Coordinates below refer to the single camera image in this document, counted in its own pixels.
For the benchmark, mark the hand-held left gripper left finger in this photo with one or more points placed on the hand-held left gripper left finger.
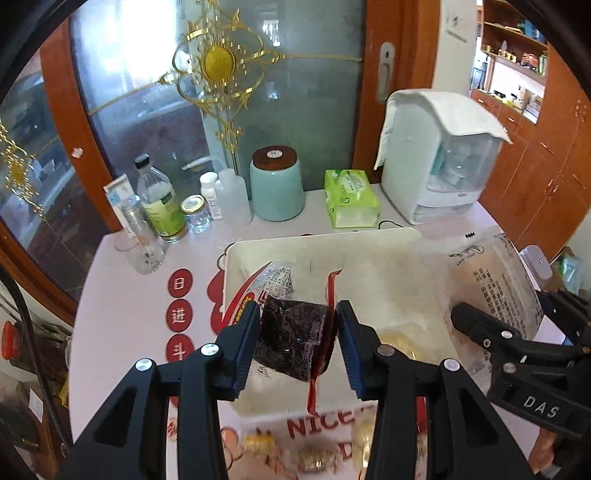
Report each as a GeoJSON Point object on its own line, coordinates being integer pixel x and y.
{"type": "Point", "coordinates": [244, 362]}

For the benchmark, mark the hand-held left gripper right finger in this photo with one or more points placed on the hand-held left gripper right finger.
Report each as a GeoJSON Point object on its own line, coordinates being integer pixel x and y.
{"type": "Point", "coordinates": [349, 362]}

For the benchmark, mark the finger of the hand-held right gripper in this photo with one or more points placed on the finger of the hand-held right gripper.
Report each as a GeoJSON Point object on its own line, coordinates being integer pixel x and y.
{"type": "Point", "coordinates": [570, 314]}
{"type": "Point", "coordinates": [480, 325]}

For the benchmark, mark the clear printed snack bag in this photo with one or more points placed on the clear printed snack bag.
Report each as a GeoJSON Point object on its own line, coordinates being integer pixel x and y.
{"type": "Point", "coordinates": [498, 277]}

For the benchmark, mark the dark red-edged snack packet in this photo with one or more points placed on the dark red-edged snack packet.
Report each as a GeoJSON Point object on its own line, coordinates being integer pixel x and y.
{"type": "Point", "coordinates": [295, 332]}

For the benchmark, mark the white plastic tray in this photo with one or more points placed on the white plastic tray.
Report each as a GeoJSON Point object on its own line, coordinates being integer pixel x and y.
{"type": "Point", "coordinates": [392, 272]}

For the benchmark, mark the green packet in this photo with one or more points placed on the green packet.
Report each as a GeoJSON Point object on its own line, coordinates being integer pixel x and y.
{"type": "Point", "coordinates": [570, 272]}

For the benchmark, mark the pale yellow snack packet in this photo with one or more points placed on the pale yellow snack packet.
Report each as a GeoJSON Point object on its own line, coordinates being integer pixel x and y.
{"type": "Point", "coordinates": [399, 344]}

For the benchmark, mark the clear red-label snack packet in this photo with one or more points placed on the clear red-label snack packet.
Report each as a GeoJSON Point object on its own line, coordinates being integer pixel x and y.
{"type": "Point", "coordinates": [272, 286]}

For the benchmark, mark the gold wrapped candy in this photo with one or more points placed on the gold wrapped candy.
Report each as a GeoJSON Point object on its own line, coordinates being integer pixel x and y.
{"type": "Point", "coordinates": [258, 444]}
{"type": "Point", "coordinates": [317, 458]}

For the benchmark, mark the white printed tablecloth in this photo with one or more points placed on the white printed tablecloth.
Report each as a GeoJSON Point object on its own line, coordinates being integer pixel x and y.
{"type": "Point", "coordinates": [134, 323]}

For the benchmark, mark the glass tumbler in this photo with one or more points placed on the glass tumbler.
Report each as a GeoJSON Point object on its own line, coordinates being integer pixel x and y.
{"type": "Point", "coordinates": [147, 256]}

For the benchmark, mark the small glass jar gold lid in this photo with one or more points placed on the small glass jar gold lid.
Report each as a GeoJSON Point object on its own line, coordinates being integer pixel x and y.
{"type": "Point", "coordinates": [196, 214]}

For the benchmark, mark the wooden cabinet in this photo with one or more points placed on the wooden cabinet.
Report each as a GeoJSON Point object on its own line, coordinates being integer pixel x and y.
{"type": "Point", "coordinates": [545, 152]}

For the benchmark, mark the green tissue pack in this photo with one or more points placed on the green tissue pack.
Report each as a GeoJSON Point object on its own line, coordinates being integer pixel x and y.
{"type": "Point", "coordinates": [351, 198]}

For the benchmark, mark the white squeeze bottle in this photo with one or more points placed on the white squeeze bottle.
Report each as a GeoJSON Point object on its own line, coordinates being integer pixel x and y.
{"type": "Point", "coordinates": [233, 196]}

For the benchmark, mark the small white pill bottle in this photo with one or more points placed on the small white pill bottle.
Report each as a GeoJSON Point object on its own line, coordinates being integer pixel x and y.
{"type": "Point", "coordinates": [210, 191]}

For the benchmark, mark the teal ceramic jar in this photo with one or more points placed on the teal ceramic jar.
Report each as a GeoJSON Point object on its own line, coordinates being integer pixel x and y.
{"type": "Point", "coordinates": [277, 189]}

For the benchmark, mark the clear bottle green label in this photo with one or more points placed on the clear bottle green label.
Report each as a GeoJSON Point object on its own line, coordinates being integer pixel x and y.
{"type": "Point", "coordinates": [161, 203]}

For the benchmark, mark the white appliance with cloth cover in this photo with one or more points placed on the white appliance with cloth cover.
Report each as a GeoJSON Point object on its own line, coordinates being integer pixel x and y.
{"type": "Point", "coordinates": [411, 157]}

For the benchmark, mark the slim clear bottle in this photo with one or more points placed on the slim clear bottle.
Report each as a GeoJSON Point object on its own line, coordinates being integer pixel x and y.
{"type": "Point", "coordinates": [133, 217]}

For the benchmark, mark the white and blue carton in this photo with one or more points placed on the white and blue carton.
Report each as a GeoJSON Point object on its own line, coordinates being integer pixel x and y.
{"type": "Point", "coordinates": [117, 196]}

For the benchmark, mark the white cloth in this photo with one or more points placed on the white cloth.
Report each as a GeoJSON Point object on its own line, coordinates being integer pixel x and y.
{"type": "Point", "coordinates": [457, 113]}

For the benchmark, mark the wooden glass door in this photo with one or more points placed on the wooden glass door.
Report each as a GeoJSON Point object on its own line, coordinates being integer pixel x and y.
{"type": "Point", "coordinates": [286, 92]}

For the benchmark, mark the wooden wall shelf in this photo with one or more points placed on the wooden wall shelf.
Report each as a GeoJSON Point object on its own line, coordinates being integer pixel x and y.
{"type": "Point", "coordinates": [517, 55]}

